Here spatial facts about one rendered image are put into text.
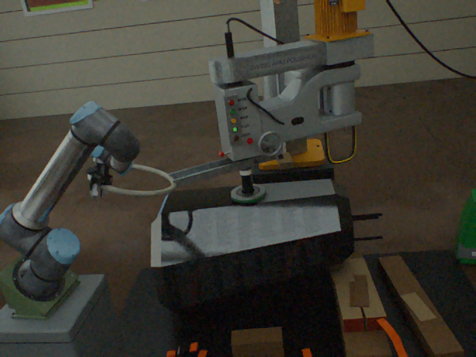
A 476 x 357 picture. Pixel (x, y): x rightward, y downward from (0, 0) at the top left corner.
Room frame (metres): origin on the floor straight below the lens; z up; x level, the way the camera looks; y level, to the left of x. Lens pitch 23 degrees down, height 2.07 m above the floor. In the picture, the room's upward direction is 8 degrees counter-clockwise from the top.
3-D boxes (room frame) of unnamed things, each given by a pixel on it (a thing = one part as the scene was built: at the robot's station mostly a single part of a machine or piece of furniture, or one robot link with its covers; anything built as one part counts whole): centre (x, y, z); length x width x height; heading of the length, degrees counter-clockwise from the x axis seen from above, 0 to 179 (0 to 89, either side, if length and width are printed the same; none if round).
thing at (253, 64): (2.75, -0.39, 1.60); 0.96 x 0.25 x 0.17; 106
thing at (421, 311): (2.27, -0.97, 0.11); 0.25 x 0.10 x 0.01; 7
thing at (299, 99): (2.75, -0.43, 1.29); 0.74 x 0.23 x 0.49; 106
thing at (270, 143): (2.57, -0.20, 1.18); 0.15 x 0.10 x 0.15; 106
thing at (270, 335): (2.19, 0.02, 0.07); 0.30 x 0.12 x 0.12; 86
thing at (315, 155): (3.44, -0.44, 0.76); 0.49 x 0.49 x 0.05; 82
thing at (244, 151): (2.68, -0.13, 1.30); 0.36 x 0.22 x 0.45; 106
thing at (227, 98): (2.53, -0.02, 1.35); 0.08 x 0.03 x 0.28; 106
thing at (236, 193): (2.65, -0.05, 0.85); 0.21 x 0.21 x 0.01
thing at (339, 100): (2.84, -0.68, 1.33); 0.19 x 0.19 x 0.20
